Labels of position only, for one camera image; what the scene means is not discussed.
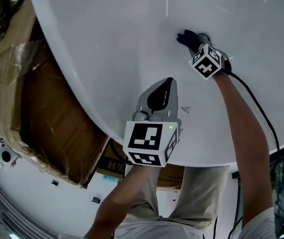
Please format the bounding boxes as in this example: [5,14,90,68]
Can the white camera device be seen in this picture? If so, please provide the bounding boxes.
[0,137,21,169]

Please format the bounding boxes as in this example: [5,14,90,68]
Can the large taped cardboard box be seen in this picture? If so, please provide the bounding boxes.
[0,0,110,189]

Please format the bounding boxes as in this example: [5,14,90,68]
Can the person's left forearm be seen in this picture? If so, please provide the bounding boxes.
[84,163,159,239]

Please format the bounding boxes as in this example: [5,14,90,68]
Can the white bathtub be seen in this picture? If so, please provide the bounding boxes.
[27,0,284,168]

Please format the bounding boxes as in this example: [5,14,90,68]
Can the metal faucet fitting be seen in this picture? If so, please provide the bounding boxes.
[0,0,24,42]

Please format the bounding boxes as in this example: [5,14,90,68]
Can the person's right forearm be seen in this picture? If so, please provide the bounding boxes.
[215,72,274,224]

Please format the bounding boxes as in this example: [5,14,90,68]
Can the dark blue cleaning cloth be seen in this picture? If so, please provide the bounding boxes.
[176,29,207,56]

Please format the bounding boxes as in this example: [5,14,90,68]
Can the small printed cardboard box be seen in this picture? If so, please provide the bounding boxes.
[96,137,185,191]

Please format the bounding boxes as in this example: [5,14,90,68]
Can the person's white shirt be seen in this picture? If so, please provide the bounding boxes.
[58,207,277,239]

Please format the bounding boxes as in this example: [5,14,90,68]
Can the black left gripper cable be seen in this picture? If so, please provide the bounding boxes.
[109,139,134,166]

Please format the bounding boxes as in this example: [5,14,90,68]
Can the person's beige trousers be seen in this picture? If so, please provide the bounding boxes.
[121,164,231,230]

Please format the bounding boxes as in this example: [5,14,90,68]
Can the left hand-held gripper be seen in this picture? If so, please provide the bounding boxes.
[122,77,184,168]

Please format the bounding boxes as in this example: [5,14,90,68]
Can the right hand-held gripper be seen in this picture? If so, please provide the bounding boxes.
[188,42,232,81]

